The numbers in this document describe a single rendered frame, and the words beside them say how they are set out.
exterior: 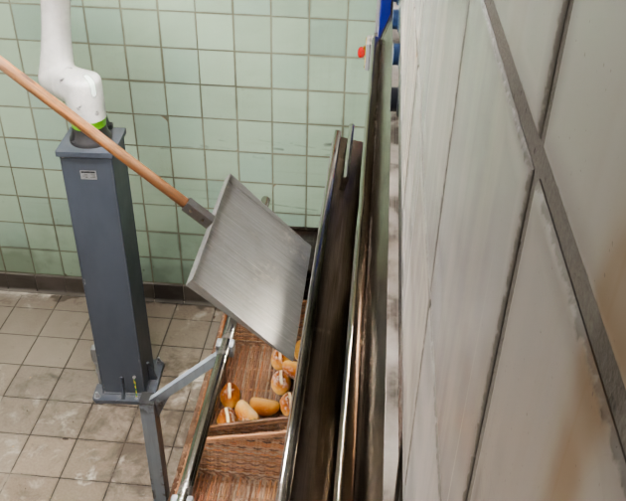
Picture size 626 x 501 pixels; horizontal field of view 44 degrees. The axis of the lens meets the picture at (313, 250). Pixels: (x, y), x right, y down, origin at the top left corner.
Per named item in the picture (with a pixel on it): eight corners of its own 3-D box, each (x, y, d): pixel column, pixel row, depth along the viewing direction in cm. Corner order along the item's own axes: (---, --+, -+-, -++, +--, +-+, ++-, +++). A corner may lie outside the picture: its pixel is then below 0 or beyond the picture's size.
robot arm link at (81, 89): (89, 110, 284) (81, 61, 274) (114, 123, 276) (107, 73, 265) (59, 121, 276) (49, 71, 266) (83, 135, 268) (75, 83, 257)
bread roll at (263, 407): (252, 398, 257) (248, 415, 255) (249, 395, 250) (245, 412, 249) (282, 403, 255) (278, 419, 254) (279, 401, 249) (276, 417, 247)
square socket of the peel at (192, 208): (180, 210, 214) (187, 203, 213) (183, 203, 217) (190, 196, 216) (206, 230, 217) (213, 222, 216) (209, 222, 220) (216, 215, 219)
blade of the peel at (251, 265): (185, 285, 196) (192, 278, 195) (225, 178, 241) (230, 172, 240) (292, 362, 208) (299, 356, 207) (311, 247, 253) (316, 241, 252)
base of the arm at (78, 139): (83, 116, 294) (81, 101, 291) (123, 117, 294) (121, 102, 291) (65, 148, 273) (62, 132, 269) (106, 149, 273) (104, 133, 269)
